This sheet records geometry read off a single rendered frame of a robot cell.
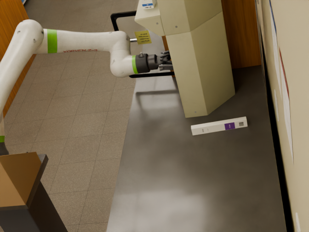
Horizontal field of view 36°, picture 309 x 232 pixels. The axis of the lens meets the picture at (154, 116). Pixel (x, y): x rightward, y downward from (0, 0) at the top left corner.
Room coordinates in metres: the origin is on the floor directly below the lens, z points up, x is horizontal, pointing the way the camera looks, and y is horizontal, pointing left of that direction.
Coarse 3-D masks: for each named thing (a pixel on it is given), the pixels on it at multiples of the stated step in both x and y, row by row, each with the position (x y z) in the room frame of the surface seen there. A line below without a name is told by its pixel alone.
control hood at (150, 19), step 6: (156, 0) 2.00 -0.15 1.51; (138, 6) 2.00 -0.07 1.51; (156, 6) 1.95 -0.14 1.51; (138, 12) 1.94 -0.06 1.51; (144, 12) 1.92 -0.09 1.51; (150, 12) 1.91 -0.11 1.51; (156, 12) 1.89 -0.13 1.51; (138, 18) 1.88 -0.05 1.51; (144, 18) 1.87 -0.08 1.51; (150, 18) 1.87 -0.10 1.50; (156, 18) 1.86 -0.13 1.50; (144, 24) 1.87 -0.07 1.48; (150, 24) 1.87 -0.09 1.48; (156, 24) 1.86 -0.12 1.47; (162, 24) 1.86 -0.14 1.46; (150, 30) 1.87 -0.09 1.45; (156, 30) 1.86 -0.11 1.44; (162, 30) 1.86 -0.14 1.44
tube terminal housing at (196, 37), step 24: (168, 0) 1.84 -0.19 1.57; (192, 0) 1.85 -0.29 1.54; (216, 0) 1.91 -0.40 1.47; (168, 24) 1.85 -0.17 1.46; (192, 24) 1.83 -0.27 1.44; (216, 24) 1.90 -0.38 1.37; (192, 48) 1.83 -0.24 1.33; (216, 48) 1.89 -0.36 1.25; (192, 72) 1.83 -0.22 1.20; (216, 72) 1.88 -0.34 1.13; (192, 96) 1.84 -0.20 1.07; (216, 96) 1.86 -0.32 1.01
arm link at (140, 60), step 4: (140, 52) 2.03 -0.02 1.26; (136, 56) 2.04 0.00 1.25; (140, 56) 2.03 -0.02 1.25; (144, 56) 2.02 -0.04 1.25; (136, 60) 2.01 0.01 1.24; (140, 60) 2.01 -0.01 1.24; (144, 60) 2.00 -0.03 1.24; (136, 64) 2.00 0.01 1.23; (140, 64) 1.99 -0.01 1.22; (144, 64) 1.99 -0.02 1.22; (148, 64) 1.99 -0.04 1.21; (140, 68) 1.99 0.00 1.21; (144, 68) 1.98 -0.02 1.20; (148, 68) 1.99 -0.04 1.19; (140, 72) 2.00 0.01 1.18; (144, 72) 2.00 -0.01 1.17
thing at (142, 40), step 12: (120, 12) 2.25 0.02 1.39; (120, 24) 2.25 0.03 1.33; (132, 24) 2.23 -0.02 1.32; (132, 36) 2.24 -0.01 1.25; (144, 36) 2.21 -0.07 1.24; (156, 36) 2.19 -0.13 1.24; (132, 48) 2.24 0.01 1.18; (144, 48) 2.22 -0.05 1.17; (156, 48) 2.20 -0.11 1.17; (168, 48) 2.17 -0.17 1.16; (156, 72) 2.21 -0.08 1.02
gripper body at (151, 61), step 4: (148, 56) 2.02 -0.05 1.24; (152, 56) 2.01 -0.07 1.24; (156, 56) 2.05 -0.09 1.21; (148, 60) 2.00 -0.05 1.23; (152, 60) 1.99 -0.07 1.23; (156, 60) 2.01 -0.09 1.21; (152, 64) 1.98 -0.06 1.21; (156, 64) 1.98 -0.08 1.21; (160, 64) 1.97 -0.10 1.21; (152, 68) 1.99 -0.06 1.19; (156, 68) 1.98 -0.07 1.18
